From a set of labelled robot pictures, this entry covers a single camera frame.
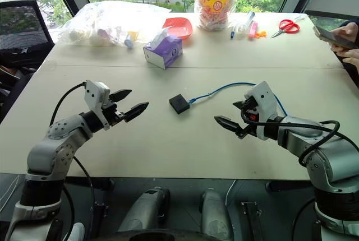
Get blue cable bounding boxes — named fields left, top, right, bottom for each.
left=188, top=81, right=288, bottom=118

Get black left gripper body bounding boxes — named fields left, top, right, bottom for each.
left=102, top=94, right=127, bottom=127

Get black mesh office chair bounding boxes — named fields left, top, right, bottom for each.
left=0, top=0, right=56, bottom=123

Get purple tissue box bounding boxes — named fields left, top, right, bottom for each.
left=142, top=26, right=184, bottom=71

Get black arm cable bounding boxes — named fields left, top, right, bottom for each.
left=49, top=82, right=95, bottom=233
left=240, top=110, right=359, bottom=168

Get clear plastic bag of items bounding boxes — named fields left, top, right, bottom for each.
left=57, top=0, right=172, bottom=48

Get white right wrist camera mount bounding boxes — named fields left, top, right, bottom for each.
left=243, top=81, right=279, bottom=141

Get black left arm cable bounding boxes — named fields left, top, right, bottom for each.
left=49, top=82, right=95, bottom=233

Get person's bare hand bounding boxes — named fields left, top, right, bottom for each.
left=330, top=43, right=359, bottom=75

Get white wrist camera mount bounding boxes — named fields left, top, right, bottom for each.
left=243, top=81, right=279, bottom=141
left=84, top=80, right=112, bottom=131

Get thin white cable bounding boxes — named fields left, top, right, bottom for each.
left=225, top=179, right=237, bottom=206

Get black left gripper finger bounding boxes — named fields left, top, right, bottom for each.
left=109, top=89, right=133, bottom=103
left=123, top=101, right=150, bottom=123

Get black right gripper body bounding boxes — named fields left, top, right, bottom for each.
left=240, top=96, right=260, bottom=138

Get yellow snack jar in bag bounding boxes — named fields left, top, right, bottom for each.
left=192, top=0, right=250, bottom=32

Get person's dark sleeve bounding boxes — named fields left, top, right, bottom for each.
left=338, top=16, right=359, bottom=92

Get pink plastic tool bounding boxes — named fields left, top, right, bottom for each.
left=247, top=21, right=259, bottom=39

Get black metal table bracket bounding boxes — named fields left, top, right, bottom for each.
left=240, top=201, right=266, bottom=241

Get grey rounded robot leg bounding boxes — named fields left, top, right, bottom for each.
left=117, top=186, right=171, bottom=234
left=200, top=187, right=234, bottom=241

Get dark rounded robot torso rim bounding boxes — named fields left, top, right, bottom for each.
left=91, top=228, right=224, bottom=241

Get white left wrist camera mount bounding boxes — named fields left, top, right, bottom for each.
left=84, top=80, right=112, bottom=131

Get red plastic basket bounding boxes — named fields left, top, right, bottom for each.
left=162, top=17, right=194, bottom=40

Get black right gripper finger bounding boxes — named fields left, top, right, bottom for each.
left=232, top=99, right=250, bottom=110
left=213, top=115, right=248, bottom=139

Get red handled scissors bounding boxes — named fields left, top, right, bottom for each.
left=270, top=18, right=301, bottom=39

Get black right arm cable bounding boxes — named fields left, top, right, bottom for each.
left=240, top=110, right=359, bottom=168

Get person's hand on phone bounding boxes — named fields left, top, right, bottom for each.
left=330, top=21, right=359, bottom=47

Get small black adapter box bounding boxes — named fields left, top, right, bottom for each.
left=168, top=93, right=191, bottom=115

